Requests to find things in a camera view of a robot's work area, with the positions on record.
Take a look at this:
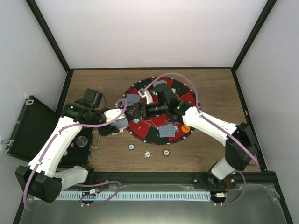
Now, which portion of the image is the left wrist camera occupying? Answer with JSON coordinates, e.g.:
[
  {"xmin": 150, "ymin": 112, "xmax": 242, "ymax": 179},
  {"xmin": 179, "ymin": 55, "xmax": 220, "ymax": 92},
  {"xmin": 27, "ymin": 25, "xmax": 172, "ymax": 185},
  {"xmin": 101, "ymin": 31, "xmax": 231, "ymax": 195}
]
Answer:
[{"xmin": 82, "ymin": 88, "xmax": 102, "ymax": 109}]

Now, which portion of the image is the black enclosure frame post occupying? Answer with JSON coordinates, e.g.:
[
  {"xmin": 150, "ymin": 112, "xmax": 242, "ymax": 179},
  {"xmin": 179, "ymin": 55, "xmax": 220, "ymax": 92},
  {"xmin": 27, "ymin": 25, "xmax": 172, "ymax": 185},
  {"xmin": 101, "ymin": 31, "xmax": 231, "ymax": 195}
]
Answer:
[{"xmin": 25, "ymin": 0, "xmax": 72, "ymax": 70}]

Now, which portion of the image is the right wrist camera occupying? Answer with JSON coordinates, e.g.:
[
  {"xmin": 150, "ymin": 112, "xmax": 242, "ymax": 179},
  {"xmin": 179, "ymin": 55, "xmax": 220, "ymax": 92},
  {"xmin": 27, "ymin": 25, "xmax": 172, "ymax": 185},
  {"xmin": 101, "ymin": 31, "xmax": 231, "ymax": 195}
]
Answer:
[{"xmin": 154, "ymin": 83, "xmax": 177, "ymax": 104}]

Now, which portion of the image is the dealt card bottom seat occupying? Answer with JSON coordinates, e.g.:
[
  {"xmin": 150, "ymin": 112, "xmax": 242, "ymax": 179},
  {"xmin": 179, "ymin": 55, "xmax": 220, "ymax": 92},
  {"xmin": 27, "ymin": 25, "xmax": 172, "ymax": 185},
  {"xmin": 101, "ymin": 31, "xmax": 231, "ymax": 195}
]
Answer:
[{"xmin": 158, "ymin": 124, "xmax": 176, "ymax": 138}]

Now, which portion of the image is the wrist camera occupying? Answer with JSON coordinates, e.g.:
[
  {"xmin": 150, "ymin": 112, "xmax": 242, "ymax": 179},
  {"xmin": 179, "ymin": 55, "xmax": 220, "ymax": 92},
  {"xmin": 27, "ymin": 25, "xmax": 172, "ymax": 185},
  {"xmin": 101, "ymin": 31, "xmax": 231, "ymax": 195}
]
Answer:
[
  {"xmin": 82, "ymin": 88, "xmax": 102, "ymax": 109},
  {"xmin": 154, "ymin": 83, "xmax": 177, "ymax": 104}
]

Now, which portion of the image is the round red black poker mat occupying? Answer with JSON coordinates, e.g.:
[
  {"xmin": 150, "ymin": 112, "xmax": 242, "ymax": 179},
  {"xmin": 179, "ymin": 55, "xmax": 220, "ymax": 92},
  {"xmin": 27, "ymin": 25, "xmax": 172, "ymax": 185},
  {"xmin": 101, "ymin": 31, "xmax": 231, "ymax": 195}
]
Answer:
[{"xmin": 123, "ymin": 77, "xmax": 199, "ymax": 145}]

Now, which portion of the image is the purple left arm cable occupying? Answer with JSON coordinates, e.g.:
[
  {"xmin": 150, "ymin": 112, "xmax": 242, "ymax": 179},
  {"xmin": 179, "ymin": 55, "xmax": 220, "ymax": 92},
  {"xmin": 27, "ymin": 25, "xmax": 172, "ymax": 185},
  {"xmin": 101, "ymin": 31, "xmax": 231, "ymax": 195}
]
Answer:
[{"xmin": 23, "ymin": 98, "xmax": 128, "ymax": 211}]

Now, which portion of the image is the orange blue 10 chip stack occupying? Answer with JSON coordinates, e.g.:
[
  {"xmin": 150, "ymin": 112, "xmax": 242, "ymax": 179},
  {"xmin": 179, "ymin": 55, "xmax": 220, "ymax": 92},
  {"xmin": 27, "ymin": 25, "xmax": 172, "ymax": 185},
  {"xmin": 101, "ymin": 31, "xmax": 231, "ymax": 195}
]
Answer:
[{"xmin": 144, "ymin": 151, "xmax": 152, "ymax": 159}]

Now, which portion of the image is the green blue 50 chip stack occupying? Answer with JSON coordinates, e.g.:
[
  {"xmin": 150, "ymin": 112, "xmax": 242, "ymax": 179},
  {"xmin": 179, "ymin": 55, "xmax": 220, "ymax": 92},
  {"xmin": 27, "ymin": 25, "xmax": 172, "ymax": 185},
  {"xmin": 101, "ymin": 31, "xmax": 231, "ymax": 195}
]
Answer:
[{"xmin": 128, "ymin": 144, "xmax": 135, "ymax": 151}]

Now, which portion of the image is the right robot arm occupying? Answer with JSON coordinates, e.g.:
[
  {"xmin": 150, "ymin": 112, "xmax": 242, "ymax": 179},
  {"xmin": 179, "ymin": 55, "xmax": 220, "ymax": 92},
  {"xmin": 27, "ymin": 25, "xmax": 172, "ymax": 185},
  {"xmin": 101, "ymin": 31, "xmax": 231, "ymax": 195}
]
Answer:
[{"xmin": 133, "ymin": 101, "xmax": 259, "ymax": 188}]

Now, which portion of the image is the red 100 chip stack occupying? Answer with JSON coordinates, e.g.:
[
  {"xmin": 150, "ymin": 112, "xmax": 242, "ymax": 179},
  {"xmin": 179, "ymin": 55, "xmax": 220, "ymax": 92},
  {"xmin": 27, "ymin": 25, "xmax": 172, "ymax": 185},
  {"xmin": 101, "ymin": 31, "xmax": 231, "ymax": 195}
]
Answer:
[{"xmin": 163, "ymin": 149, "xmax": 170, "ymax": 156}]

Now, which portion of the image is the orange dealer button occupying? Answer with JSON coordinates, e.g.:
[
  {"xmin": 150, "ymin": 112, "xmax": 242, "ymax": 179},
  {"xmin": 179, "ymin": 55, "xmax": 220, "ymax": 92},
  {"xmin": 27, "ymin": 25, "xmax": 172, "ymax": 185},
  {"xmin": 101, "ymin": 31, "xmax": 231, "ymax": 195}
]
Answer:
[{"xmin": 181, "ymin": 125, "xmax": 191, "ymax": 133}]

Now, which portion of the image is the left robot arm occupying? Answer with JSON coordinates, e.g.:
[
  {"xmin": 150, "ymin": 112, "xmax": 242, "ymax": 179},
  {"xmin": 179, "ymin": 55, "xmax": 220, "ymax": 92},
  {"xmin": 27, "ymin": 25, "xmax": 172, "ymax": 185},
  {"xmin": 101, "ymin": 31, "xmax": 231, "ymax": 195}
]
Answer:
[{"xmin": 15, "ymin": 103, "xmax": 125, "ymax": 211}]

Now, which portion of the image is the light blue slotted cable duct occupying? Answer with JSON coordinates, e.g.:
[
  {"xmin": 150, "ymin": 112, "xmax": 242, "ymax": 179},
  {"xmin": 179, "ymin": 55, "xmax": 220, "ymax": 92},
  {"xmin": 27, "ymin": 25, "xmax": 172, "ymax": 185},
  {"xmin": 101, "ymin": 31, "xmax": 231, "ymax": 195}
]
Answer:
[{"xmin": 56, "ymin": 191, "xmax": 211, "ymax": 202}]

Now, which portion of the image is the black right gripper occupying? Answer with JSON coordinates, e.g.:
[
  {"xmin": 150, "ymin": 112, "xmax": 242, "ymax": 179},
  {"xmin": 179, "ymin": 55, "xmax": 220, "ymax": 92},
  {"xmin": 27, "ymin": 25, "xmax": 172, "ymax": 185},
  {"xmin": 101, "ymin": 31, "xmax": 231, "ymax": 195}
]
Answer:
[{"xmin": 125, "ymin": 101, "xmax": 168, "ymax": 119}]

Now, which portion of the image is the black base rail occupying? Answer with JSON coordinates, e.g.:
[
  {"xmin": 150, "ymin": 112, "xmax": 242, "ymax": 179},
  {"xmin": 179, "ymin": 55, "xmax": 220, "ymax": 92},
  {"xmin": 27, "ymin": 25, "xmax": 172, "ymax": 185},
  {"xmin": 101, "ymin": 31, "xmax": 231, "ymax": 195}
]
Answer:
[{"xmin": 67, "ymin": 171, "xmax": 276, "ymax": 189}]

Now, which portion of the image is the round grey metal disc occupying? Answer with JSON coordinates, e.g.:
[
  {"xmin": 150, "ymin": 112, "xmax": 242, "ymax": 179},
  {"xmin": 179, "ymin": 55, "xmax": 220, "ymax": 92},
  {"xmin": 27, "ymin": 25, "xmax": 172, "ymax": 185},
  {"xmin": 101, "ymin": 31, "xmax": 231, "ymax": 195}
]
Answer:
[{"xmin": 76, "ymin": 136, "xmax": 88, "ymax": 147}]

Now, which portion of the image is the black poker set case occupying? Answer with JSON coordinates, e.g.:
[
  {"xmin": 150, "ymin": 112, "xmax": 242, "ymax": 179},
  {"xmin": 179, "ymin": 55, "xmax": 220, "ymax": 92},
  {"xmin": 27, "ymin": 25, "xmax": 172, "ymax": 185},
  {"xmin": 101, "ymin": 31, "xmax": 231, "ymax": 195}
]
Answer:
[{"xmin": 5, "ymin": 95, "xmax": 93, "ymax": 169}]

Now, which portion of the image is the blue backed card deck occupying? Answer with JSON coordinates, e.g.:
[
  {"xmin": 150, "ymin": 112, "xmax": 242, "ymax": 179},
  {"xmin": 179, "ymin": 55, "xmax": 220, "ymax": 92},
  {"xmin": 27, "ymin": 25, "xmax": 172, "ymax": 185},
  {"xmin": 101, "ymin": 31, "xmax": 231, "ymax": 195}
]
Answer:
[{"xmin": 111, "ymin": 118, "xmax": 129, "ymax": 132}]

